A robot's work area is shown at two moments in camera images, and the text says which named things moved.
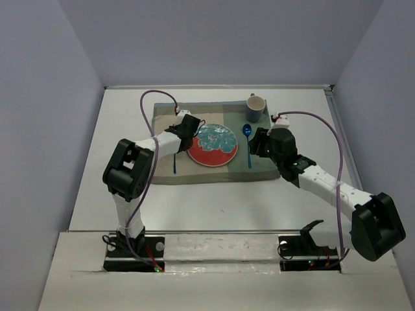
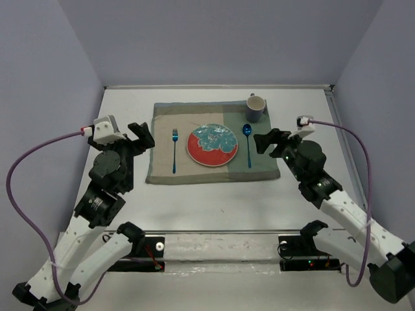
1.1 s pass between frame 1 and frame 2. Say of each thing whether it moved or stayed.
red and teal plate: stayed
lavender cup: stayed
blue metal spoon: stayed
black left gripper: moved
